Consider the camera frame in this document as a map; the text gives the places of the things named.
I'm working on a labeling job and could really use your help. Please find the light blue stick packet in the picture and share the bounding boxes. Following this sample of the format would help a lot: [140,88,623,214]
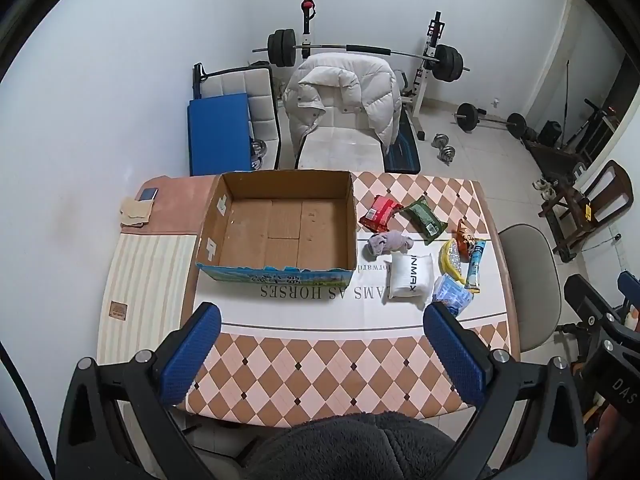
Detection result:
[465,240,486,294]

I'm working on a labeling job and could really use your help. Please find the blue wet wipes pack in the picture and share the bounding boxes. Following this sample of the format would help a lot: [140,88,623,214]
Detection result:
[432,274,473,318]

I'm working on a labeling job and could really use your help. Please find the orange snack bag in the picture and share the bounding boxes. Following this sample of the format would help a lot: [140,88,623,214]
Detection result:
[454,219,476,262]

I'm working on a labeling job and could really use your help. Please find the yellow silver glitter pouch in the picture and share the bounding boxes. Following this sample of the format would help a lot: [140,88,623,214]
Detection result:
[438,238,468,283]

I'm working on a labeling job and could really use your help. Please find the white vacuum pack pouch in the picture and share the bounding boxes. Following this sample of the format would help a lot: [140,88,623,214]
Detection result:
[384,252,434,306]

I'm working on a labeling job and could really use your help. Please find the grey purple cloth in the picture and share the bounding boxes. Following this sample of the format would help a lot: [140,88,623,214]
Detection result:
[367,231,413,258]

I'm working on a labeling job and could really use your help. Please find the beige office chair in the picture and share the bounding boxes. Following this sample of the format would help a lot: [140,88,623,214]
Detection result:
[499,223,563,352]

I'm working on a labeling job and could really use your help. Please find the striped cream placemat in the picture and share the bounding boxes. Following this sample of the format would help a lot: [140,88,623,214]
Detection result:
[96,233,198,365]

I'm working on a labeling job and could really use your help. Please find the dark wooden chair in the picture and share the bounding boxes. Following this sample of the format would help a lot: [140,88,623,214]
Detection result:
[538,159,634,263]

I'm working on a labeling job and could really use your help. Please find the dark fleece clothing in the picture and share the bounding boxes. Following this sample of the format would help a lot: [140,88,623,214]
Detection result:
[242,412,454,480]

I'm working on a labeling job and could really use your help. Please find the checkered orange tablecloth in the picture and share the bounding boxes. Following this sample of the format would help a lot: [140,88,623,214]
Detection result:
[183,172,521,427]

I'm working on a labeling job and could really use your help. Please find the green snack packet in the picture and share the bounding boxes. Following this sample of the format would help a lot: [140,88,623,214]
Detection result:
[400,196,448,244]

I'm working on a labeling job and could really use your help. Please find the smartphone on table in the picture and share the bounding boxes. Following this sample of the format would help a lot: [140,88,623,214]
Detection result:
[138,188,158,202]

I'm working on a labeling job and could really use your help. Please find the chrome dumbbell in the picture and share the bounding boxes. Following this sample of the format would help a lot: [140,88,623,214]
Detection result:
[431,133,456,166]

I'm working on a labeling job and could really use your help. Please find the red snack packet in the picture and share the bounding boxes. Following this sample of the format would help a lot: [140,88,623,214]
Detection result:
[359,195,402,233]

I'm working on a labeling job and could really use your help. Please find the open cardboard box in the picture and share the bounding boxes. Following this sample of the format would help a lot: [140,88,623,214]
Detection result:
[195,170,358,287]

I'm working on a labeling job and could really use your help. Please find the barbell on floor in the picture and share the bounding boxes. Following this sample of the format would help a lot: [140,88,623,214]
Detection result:
[454,103,527,139]

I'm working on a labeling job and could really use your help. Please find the dark blue floor mat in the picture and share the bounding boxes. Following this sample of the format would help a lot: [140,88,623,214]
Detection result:
[383,108,421,174]

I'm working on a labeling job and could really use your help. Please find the white weight rack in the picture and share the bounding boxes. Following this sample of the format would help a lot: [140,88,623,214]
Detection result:
[296,0,445,124]

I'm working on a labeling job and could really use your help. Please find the chrome dumbbell plates by bench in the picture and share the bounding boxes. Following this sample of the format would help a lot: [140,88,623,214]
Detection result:
[250,138,268,170]

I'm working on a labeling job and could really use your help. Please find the barbell on rack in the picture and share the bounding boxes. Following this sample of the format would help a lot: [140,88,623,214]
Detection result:
[252,28,470,82]

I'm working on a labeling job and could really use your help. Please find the white puffer jacket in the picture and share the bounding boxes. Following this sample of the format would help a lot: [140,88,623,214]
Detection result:
[283,52,402,152]

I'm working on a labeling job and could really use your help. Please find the white leather bench seat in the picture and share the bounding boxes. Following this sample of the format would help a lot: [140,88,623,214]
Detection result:
[192,61,282,170]

